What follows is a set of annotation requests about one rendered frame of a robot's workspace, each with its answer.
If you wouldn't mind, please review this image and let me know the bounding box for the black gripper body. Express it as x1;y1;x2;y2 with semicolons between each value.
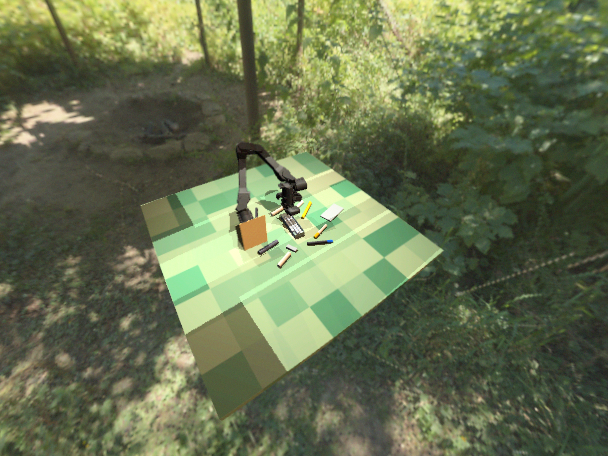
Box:
276;192;300;216

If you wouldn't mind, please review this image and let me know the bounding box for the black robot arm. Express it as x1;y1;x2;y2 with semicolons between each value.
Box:
235;141;307;224

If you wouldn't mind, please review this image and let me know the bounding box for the grey keyboard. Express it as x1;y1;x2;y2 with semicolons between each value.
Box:
281;213;305;238

